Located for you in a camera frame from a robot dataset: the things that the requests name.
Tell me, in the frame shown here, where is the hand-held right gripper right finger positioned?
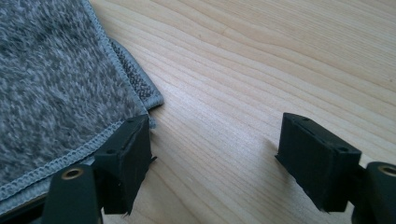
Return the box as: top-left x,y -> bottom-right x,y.
275,112 -> 362,213

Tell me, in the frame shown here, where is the grey fleece cloth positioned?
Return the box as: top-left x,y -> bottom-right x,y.
0,0 -> 165,217

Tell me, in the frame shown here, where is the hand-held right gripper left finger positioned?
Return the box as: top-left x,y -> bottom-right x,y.
92,114 -> 158,216

